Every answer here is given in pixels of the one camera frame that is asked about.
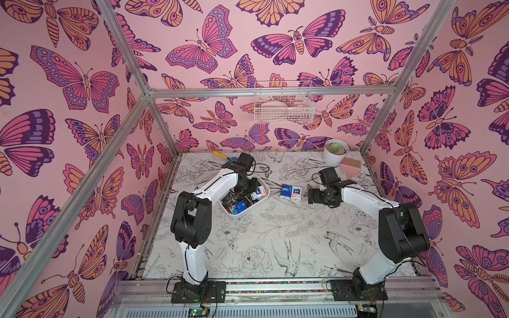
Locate light pink tissue pack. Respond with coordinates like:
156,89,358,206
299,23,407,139
251,185,267,200

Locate blue cartoon tissue pack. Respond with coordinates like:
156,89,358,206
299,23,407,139
230,200,249,215

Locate white plastic storage box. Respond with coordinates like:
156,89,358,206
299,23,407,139
219,176,270,219

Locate pink white tissue pack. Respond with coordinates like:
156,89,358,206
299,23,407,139
290,185,303,201

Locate blue pocket tissue pack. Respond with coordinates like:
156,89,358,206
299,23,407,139
280,184,292,200

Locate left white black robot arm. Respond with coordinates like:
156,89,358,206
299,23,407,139
170,153,257,287

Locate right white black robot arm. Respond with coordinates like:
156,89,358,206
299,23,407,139
308,167,431,294

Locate blue yellow garden fork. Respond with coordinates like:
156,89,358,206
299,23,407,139
213,151,238,162

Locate pink brush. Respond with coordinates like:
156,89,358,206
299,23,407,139
339,158,363,180

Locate white pot with succulent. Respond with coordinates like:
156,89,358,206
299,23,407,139
323,139,349,167

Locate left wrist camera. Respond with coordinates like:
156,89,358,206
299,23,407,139
235,152,254,171

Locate white wire wall basket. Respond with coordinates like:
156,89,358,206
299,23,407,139
253,82,315,125

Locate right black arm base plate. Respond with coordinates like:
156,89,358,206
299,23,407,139
328,278,388,302

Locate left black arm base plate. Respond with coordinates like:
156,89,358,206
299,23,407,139
171,280,227,303

